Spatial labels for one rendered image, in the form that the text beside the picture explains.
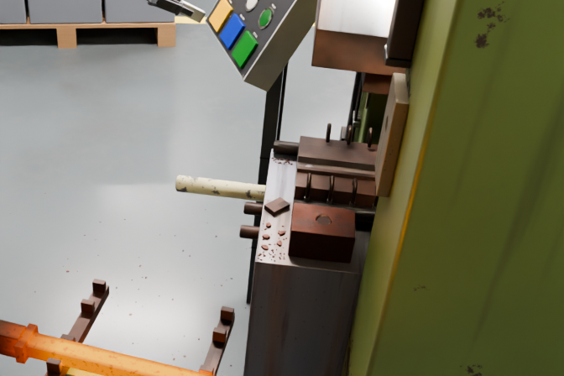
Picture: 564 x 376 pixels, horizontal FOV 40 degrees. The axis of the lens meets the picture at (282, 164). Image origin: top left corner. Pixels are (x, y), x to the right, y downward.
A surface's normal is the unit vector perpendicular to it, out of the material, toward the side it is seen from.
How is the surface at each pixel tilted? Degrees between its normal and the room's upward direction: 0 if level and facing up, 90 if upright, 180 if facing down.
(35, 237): 0
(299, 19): 90
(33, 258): 0
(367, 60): 90
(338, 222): 0
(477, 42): 90
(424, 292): 90
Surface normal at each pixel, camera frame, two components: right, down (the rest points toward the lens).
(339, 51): -0.07, 0.58
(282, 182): 0.10, -0.81
